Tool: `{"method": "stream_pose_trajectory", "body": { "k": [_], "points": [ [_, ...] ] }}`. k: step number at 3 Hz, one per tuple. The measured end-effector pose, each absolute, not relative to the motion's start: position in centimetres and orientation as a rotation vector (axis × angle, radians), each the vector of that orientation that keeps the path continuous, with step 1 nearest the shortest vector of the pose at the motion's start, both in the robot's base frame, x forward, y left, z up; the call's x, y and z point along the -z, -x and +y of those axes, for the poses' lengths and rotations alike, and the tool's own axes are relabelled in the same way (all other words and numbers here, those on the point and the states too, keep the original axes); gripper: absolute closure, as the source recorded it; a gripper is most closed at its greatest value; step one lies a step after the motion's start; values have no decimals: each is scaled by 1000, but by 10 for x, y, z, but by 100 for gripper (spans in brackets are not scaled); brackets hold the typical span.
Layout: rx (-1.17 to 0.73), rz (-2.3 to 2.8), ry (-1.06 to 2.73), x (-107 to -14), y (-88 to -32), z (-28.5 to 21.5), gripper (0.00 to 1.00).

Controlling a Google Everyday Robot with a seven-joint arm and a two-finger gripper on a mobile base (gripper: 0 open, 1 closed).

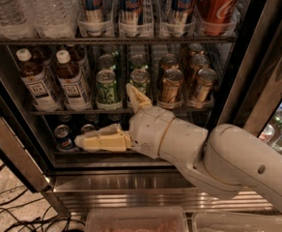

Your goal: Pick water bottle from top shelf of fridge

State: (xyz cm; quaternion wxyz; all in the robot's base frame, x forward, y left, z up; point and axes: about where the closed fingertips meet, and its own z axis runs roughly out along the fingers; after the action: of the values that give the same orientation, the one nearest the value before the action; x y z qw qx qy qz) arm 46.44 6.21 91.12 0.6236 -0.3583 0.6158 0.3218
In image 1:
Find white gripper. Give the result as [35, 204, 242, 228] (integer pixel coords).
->
[74, 83, 175, 159]

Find clear water bottle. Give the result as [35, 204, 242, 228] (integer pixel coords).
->
[0, 0, 36, 40]
[30, 0, 78, 39]

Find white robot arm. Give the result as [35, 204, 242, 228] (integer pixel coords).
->
[74, 84, 282, 213]

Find right front tea bottle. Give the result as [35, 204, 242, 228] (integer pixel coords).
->
[56, 50, 91, 110]

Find tea bottle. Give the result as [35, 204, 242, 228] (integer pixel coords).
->
[16, 48, 61, 112]
[56, 50, 91, 110]

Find stainless steel fridge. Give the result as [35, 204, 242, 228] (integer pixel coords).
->
[0, 0, 282, 216]

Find left front tea bottle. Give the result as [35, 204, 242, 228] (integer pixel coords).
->
[16, 48, 61, 112]

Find steel fridge door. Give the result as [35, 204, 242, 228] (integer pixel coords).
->
[0, 45, 71, 218]

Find front left green can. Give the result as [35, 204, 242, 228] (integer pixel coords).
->
[96, 70, 122, 110]

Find green can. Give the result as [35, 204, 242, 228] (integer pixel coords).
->
[98, 54, 117, 72]
[129, 54, 149, 71]
[96, 70, 122, 110]
[129, 69, 150, 98]

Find middle Pepsi can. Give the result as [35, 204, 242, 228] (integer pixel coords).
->
[80, 124, 96, 134]

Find pepsi can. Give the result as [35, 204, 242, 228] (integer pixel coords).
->
[54, 125, 77, 152]
[80, 124, 96, 134]

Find front right green can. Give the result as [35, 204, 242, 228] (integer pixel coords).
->
[129, 69, 150, 98]

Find front left gold can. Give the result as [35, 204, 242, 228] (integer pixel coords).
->
[158, 69, 183, 108]

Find gold can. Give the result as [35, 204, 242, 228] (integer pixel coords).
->
[158, 69, 183, 108]
[185, 54, 210, 82]
[189, 69, 217, 108]
[158, 53, 180, 77]

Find left Pepsi can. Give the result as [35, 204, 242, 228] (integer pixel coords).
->
[54, 125, 77, 152]

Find front right gold can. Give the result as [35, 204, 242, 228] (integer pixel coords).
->
[189, 69, 217, 108]

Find left clear plastic bin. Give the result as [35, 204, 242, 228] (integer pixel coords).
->
[85, 207, 189, 232]

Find clear plastic bin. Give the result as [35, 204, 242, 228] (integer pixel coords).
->
[192, 212, 282, 232]
[85, 207, 189, 232]

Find left Red Bull can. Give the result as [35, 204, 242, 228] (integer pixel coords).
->
[85, 0, 113, 37]

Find red bull can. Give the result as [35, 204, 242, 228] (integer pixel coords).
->
[119, 0, 143, 37]
[167, 0, 195, 37]
[85, 0, 113, 37]

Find middle Red Bull can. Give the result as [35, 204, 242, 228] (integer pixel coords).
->
[119, 0, 143, 37]

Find right clear plastic bin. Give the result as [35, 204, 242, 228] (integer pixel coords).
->
[192, 212, 282, 232]

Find right Red Bull can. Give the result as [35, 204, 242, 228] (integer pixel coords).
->
[167, 0, 195, 37]

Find red Coca-Cola can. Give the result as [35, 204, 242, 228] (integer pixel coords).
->
[196, 0, 238, 36]

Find black floor cables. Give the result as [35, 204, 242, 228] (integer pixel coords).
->
[0, 162, 86, 232]

